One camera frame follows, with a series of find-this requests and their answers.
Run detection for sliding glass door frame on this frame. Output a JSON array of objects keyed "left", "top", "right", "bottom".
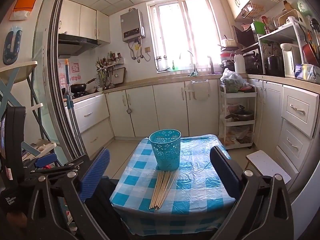
[{"left": 34, "top": 0, "right": 88, "bottom": 161}]

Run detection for red frying pan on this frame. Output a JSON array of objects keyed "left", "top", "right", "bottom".
[{"left": 302, "top": 42, "right": 320, "bottom": 66}]

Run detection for folding table with blue legs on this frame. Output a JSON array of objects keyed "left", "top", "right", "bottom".
[{"left": 0, "top": 61, "right": 58, "bottom": 160}]

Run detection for black cooking pot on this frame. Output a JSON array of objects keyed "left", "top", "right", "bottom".
[{"left": 265, "top": 54, "right": 285, "bottom": 77}]

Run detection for black range hood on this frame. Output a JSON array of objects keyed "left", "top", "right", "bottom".
[{"left": 58, "top": 33, "right": 102, "bottom": 56}]

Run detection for red wall stickers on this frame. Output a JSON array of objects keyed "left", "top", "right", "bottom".
[{"left": 71, "top": 64, "right": 82, "bottom": 81}]

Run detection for white base cabinet with drawers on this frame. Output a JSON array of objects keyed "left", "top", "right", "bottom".
[{"left": 65, "top": 94, "right": 115, "bottom": 157}]

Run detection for blue silver package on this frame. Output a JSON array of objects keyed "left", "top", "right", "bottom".
[{"left": 294, "top": 64, "right": 320, "bottom": 84}]

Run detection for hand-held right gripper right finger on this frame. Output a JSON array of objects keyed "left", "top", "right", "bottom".
[{"left": 207, "top": 146, "right": 295, "bottom": 240}]

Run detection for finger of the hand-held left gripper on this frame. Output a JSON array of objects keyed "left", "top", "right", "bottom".
[{"left": 29, "top": 153, "right": 84, "bottom": 175}]

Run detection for wooden cutting boards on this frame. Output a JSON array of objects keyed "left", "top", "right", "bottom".
[{"left": 277, "top": 0, "right": 304, "bottom": 27}]

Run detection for green box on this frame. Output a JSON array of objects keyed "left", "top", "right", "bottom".
[{"left": 251, "top": 20, "right": 267, "bottom": 36}]

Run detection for grey wall water heater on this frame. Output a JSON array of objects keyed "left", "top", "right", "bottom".
[{"left": 120, "top": 9, "right": 146, "bottom": 43}]

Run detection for hanging clear plastic bag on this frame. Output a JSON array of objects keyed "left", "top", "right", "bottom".
[{"left": 184, "top": 80, "right": 210, "bottom": 102}]

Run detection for blue perforated plastic basket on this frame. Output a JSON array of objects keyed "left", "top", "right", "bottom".
[{"left": 149, "top": 129, "right": 181, "bottom": 170}]

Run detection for pile of wooden chopsticks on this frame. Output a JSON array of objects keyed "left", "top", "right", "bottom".
[{"left": 149, "top": 170, "right": 178, "bottom": 210}]

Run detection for orange paper bag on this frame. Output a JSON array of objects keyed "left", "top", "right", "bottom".
[{"left": 9, "top": 0, "right": 41, "bottom": 21}]

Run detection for red sauce bottle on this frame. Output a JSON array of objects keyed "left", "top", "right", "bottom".
[{"left": 261, "top": 16, "right": 271, "bottom": 34}]

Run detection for white framed window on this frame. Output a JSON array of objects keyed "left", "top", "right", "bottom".
[{"left": 146, "top": 0, "right": 221, "bottom": 73}]

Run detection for metal pot with lid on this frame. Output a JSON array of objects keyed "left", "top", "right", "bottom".
[{"left": 225, "top": 105, "right": 254, "bottom": 122}]

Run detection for chrome sink faucet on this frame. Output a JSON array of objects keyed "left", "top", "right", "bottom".
[{"left": 179, "top": 50, "right": 198, "bottom": 77}]

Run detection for dark cloth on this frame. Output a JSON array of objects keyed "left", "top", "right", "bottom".
[{"left": 85, "top": 176, "right": 131, "bottom": 240}]

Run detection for white electric water boiler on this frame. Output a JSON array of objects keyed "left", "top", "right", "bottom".
[{"left": 280, "top": 43, "right": 302, "bottom": 78}]

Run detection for blue handled mop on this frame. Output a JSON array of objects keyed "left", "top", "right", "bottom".
[{"left": 64, "top": 59, "right": 83, "bottom": 135}]

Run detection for dark hanging tray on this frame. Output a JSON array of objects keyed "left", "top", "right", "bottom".
[{"left": 111, "top": 67, "right": 126, "bottom": 85}]

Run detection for white countertop shelf rack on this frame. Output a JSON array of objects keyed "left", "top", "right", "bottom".
[{"left": 257, "top": 16, "right": 306, "bottom": 77}]

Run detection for white drawer unit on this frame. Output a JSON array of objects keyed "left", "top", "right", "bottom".
[{"left": 274, "top": 84, "right": 320, "bottom": 180}]

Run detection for plastic bag of vegetables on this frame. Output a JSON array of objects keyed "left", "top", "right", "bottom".
[{"left": 220, "top": 68, "right": 248, "bottom": 93}]

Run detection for white rolling cart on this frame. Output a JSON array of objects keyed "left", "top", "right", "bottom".
[{"left": 219, "top": 83, "right": 257, "bottom": 148}]

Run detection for crumpled plastic bags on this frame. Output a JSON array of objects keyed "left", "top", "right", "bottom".
[{"left": 223, "top": 126, "right": 253, "bottom": 145}]

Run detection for white thermos jug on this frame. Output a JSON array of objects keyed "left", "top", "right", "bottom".
[{"left": 234, "top": 52, "right": 247, "bottom": 74}]

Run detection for black wok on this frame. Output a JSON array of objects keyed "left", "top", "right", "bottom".
[{"left": 70, "top": 78, "right": 97, "bottom": 93}]

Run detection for white low stool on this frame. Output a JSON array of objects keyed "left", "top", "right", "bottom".
[{"left": 246, "top": 150, "right": 292, "bottom": 185}]

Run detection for blue white checkered tablecloth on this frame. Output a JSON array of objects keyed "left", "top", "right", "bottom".
[{"left": 110, "top": 134, "right": 237, "bottom": 236}]

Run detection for white wire basket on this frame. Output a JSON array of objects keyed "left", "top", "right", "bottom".
[{"left": 241, "top": 2, "right": 265, "bottom": 19}]

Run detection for wall utensil rack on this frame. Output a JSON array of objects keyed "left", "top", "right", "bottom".
[{"left": 95, "top": 52, "right": 125, "bottom": 90}]

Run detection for silver water heater hoses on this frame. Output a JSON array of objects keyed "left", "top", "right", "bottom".
[{"left": 127, "top": 39, "right": 151, "bottom": 62}]

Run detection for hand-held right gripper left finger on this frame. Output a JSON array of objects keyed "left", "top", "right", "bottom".
[{"left": 25, "top": 147, "right": 111, "bottom": 240}]

